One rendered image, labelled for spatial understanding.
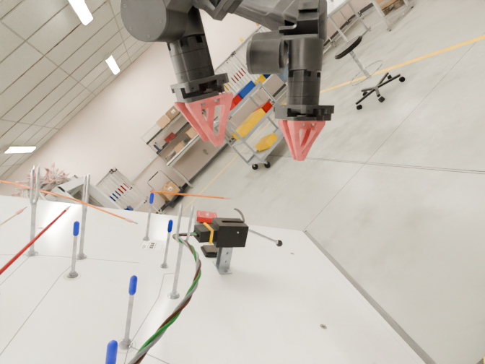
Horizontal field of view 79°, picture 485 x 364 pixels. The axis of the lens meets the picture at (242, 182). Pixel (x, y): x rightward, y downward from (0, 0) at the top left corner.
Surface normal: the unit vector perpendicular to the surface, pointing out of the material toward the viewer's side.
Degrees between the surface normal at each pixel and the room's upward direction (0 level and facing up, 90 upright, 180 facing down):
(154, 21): 83
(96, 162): 90
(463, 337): 0
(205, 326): 53
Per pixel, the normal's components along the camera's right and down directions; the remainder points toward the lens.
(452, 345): -0.67, -0.69
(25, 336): 0.18, -0.97
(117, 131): 0.27, 0.11
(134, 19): -0.25, 0.41
